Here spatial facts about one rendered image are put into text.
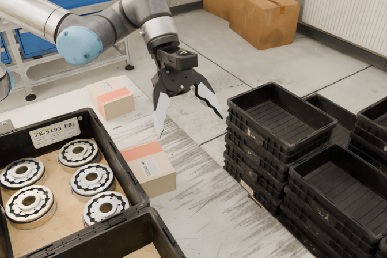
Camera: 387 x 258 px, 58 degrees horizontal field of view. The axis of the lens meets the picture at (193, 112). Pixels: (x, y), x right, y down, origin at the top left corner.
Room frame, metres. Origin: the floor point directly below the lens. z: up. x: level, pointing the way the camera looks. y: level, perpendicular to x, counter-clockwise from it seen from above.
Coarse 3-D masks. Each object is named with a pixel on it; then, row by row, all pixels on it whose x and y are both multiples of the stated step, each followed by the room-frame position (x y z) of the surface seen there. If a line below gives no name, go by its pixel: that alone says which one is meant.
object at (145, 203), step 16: (80, 112) 0.77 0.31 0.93; (16, 128) 0.70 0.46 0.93; (32, 128) 0.70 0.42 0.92; (112, 144) 0.64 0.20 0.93; (128, 176) 0.53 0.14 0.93; (144, 192) 0.48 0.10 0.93; (128, 208) 0.44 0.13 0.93; (96, 224) 0.41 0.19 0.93; (64, 240) 0.37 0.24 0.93; (32, 256) 0.34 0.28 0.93
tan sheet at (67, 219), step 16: (96, 144) 0.75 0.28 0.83; (48, 160) 0.68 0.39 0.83; (48, 176) 0.62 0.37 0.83; (64, 176) 0.62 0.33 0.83; (64, 192) 0.57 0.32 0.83; (64, 208) 0.52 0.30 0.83; (80, 208) 0.52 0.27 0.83; (48, 224) 0.48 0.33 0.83; (64, 224) 0.48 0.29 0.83; (80, 224) 0.48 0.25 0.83; (16, 240) 0.44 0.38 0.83; (32, 240) 0.44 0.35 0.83; (48, 240) 0.44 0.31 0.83; (16, 256) 0.40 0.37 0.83
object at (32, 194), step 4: (32, 192) 0.54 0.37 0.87; (24, 196) 0.53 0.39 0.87; (28, 196) 0.53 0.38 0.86; (32, 196) 0.53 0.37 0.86; (36, 196) 0.53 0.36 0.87; (20, 200) 0.51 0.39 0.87; (36, 200) 0.51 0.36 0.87; (40, 200) 0.52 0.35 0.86; (20, 204) 0.50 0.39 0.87; (32, 204) 0.50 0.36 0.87; (36, 204) 0.50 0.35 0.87; (20, 208) 0.49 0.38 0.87; (24, 208) 0.49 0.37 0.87; (28, 208) 0.49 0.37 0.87; (32, 208) 0.50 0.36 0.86
